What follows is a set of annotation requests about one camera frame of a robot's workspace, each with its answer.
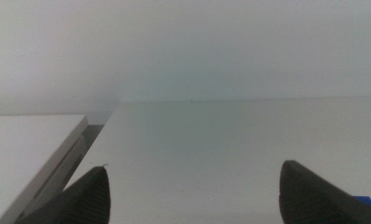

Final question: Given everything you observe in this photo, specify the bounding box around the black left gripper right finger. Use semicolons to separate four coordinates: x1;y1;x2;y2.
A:
278;160;371;224

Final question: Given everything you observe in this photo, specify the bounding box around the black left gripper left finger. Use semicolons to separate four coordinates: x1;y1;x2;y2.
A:
14;166;111;224

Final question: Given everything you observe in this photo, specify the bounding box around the blue cube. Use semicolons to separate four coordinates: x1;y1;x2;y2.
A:
352;195;371;210

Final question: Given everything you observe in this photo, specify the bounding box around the white side table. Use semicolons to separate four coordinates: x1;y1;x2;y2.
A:
0;114;106;224

